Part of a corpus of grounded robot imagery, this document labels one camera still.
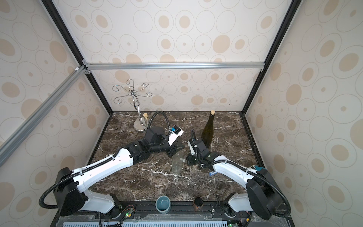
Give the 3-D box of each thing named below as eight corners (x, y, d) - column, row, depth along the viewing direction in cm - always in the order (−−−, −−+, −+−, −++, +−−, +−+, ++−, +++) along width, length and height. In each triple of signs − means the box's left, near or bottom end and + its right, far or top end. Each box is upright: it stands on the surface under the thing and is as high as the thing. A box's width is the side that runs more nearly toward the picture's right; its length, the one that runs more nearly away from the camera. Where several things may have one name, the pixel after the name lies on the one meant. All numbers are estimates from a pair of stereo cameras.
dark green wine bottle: (204, 150, 99) (211, 118, 73) (200, 144, 102) (206, 111, 77) (210, 147, 100) (219, 115, 75) (207, 141, 103) (214, 109, 78)
